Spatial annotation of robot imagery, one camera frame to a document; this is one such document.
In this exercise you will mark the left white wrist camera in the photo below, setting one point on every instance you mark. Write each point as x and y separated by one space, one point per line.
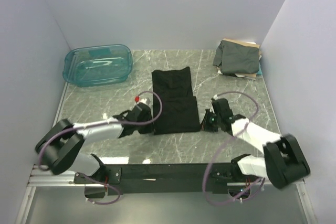
139 99

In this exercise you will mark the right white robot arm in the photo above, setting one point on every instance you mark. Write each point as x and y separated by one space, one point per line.
282 161

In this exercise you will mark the aluminium frame rail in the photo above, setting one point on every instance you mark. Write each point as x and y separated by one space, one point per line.
67 179

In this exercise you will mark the teal plastic bin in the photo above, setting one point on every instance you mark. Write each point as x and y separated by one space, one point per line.
98 65

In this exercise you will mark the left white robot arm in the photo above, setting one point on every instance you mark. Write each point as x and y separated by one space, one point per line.
59 150

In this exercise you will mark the black t-shirt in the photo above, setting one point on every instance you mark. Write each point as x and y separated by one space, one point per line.
177 108

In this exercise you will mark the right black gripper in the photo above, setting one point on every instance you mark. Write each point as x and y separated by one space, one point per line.
205 125

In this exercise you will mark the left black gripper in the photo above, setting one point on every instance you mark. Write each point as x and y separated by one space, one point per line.
148 130

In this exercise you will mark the folded dark grey t-shirt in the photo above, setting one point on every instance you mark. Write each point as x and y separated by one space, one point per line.
237 57

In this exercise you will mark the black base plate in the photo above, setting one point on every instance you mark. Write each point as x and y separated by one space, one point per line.
162 178

